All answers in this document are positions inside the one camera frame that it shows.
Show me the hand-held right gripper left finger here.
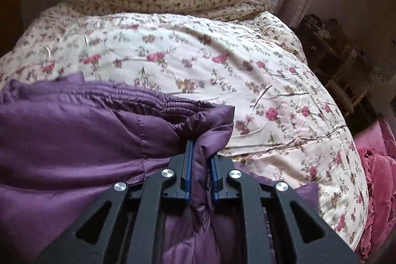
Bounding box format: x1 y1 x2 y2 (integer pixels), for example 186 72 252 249
36 140 195 264

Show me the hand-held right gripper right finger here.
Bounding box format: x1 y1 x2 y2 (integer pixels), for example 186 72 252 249
209 156 359 264

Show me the purple puffer jacket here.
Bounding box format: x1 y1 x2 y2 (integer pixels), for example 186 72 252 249
0 72 321 264

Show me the large-floral bedspread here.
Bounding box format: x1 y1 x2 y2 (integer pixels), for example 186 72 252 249
0 11 370 247

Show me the rattan chair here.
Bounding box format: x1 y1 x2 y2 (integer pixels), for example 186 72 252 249
327 78 374 119

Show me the folded small-floral quilt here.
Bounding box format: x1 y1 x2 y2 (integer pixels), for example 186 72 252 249
66 0 273 23

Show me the pink ruffled blanket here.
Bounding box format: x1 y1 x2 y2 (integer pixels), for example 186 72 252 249
352 117 396 259

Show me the wooden side table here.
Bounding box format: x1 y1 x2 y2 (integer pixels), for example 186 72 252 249
297 15 367 80

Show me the clutter of small bottles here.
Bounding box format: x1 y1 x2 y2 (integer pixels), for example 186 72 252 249
305 15 339 36

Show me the wooden wardrobe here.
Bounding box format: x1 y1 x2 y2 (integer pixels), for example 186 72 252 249
0 0 26 58

